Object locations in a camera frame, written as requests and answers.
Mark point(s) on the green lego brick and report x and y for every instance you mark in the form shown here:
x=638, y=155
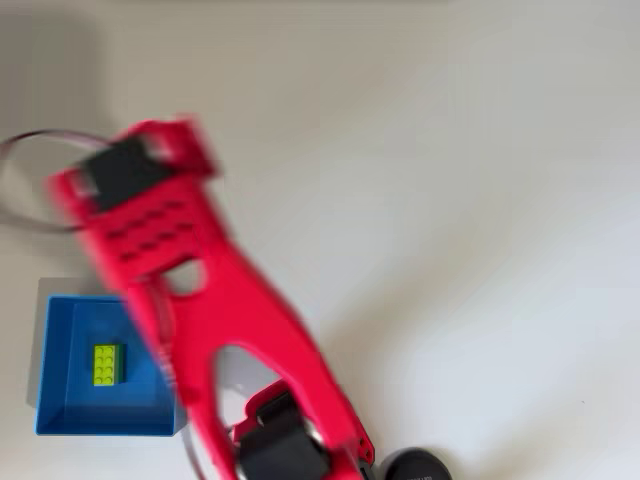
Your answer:
x=105, y=364

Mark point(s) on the red robot arm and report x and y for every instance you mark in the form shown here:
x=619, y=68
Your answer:
x=210, y=310

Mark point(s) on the blue plastic box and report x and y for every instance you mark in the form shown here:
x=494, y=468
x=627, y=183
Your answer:
x=80, y=405

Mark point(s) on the black round object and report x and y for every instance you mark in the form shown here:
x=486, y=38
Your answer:
x=415, y=467

